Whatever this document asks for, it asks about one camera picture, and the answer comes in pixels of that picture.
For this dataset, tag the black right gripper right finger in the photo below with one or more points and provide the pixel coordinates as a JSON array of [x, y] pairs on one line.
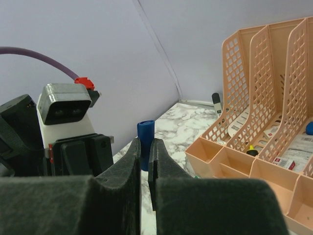
[[185, 205]]

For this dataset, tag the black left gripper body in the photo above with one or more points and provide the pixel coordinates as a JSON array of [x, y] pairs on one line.
[[82, 155]]

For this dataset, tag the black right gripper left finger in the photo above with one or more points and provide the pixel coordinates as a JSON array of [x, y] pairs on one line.
[[108, 204]]

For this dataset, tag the blue pen cap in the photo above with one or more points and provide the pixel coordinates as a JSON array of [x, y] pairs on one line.
[[146, 134]]

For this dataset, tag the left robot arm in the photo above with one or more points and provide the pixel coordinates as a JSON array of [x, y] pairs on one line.
[[21, 143]]

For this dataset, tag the yellow highlighter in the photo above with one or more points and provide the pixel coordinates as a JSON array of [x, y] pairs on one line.
[[252, 151]]

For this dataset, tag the white oval label card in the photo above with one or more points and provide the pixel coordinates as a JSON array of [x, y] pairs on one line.
[[234, 127]]

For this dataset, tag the peach plastic desk organizer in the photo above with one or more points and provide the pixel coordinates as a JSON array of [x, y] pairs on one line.
[[268, 102]]

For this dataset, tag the white red staples box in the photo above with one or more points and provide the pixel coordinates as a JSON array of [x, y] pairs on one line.
[[284, 162]]

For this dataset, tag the small white red box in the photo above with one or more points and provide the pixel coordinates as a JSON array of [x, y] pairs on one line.
[[269, 133]]

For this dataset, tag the black grey stapler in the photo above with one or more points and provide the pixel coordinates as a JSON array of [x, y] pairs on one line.
[[217, 104]]

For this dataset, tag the white paper packet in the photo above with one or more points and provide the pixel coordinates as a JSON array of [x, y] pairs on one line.
[[300, 149]]

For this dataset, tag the blue eraser box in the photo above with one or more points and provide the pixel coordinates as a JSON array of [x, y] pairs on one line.
[[309, 128]]

